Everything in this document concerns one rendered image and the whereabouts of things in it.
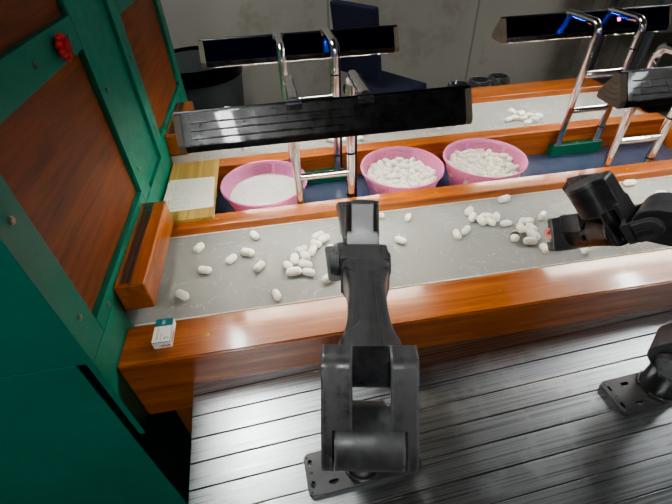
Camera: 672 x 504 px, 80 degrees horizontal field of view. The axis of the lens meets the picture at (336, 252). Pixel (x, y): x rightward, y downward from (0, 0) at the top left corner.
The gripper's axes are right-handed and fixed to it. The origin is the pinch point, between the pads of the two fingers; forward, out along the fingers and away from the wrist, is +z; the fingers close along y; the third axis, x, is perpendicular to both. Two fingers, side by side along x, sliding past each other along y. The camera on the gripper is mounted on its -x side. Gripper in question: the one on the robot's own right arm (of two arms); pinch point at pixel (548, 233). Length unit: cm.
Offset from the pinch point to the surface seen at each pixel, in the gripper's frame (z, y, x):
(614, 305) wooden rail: 1.1, -14.8, 18.1
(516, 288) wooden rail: 1.0, 8.0, 11.2
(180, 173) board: 50, 88, -31
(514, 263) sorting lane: 10.1, 2.7, 6.7
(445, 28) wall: 229, -84, -162
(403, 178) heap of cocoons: 42, 18, -21
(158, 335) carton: -1, 84, 11
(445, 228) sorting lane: 22.6, 14.2, -3.7
